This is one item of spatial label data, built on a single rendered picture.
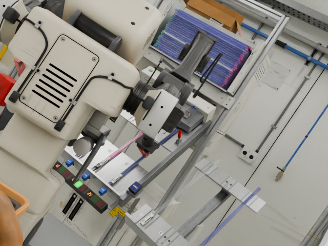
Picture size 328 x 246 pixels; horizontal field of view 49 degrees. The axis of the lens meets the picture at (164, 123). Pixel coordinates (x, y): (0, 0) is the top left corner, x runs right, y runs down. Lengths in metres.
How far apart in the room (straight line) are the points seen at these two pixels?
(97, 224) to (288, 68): 2.28
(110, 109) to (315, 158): 2.76
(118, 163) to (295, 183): 2.01
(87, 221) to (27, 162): 1.22
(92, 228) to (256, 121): 1.95
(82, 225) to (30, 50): 1.41
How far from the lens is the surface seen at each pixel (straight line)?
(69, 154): 1.75
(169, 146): 1.84
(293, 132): 3.41
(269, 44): 2.06
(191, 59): 1.13
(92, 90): 0.80
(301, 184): 3.39
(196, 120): 1.92
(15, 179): 0.93
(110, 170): 1.71
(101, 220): 2.04
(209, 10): 2.52
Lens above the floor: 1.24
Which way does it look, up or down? 5 degrees down
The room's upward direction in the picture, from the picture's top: 33 degrees clockwise
